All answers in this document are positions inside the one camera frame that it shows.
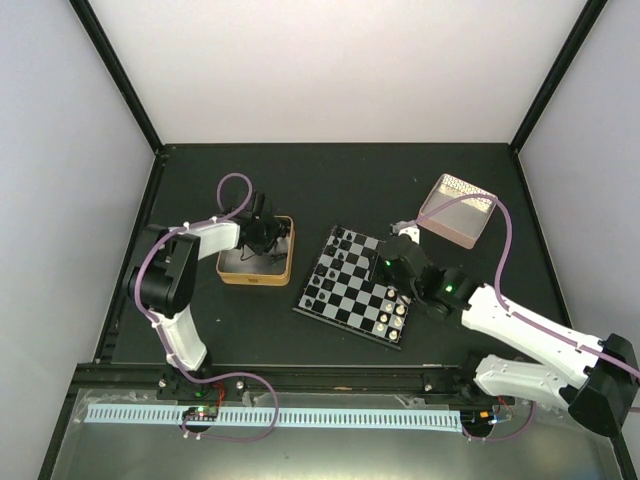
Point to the yellow bear tin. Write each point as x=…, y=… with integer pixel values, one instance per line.
x=273, y=269

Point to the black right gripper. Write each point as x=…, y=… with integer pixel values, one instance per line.
x=377, y=271

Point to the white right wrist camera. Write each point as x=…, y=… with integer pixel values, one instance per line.
x=406, y=228

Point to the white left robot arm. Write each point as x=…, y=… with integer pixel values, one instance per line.
x=162, y=281

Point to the black right frame post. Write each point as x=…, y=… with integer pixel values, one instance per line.
x=575, y=39

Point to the black white chessboard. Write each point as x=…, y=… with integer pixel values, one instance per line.
x=355, y=303

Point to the light blue slotted rail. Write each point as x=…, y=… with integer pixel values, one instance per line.
x=283, y=417

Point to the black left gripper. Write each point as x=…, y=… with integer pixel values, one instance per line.
x=276, y=229

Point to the black front mounting rail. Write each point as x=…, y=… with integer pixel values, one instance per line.
x=437, y=385

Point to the black corner frame post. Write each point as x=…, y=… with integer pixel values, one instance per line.
x=100, y=41

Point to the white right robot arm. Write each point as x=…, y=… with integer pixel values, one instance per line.
x=595, y=380

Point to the pink patterned tray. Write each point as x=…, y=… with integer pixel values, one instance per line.
x=463, y=222

